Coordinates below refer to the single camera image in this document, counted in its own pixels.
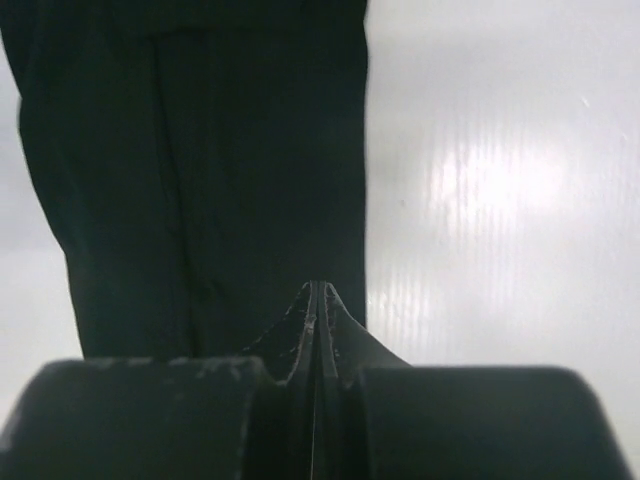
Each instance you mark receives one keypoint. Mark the black t-shirt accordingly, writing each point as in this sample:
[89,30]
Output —
[197,161]

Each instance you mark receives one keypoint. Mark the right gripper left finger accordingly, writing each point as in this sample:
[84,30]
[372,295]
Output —
[243,417]

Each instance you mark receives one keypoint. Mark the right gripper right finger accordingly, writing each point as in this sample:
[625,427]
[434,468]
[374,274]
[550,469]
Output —
[382,418]

